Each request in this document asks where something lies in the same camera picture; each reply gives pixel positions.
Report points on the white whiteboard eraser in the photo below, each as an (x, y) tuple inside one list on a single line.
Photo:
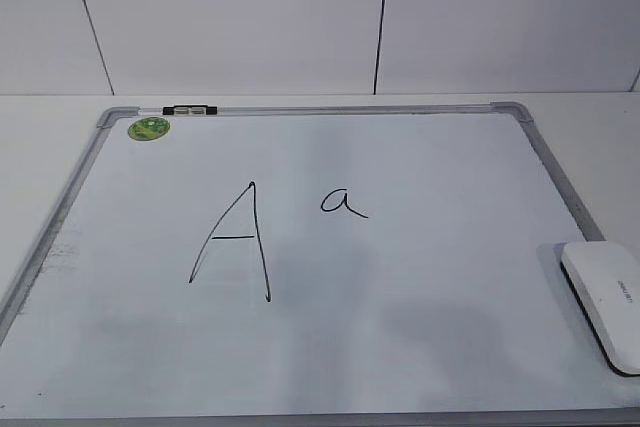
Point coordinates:
[(605, 279)]

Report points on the white whiteboard with grey frame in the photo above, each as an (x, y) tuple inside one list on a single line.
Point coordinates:
[(342, 266)]

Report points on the round green sticker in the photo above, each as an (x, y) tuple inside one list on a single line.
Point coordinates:
[(148, 129)]

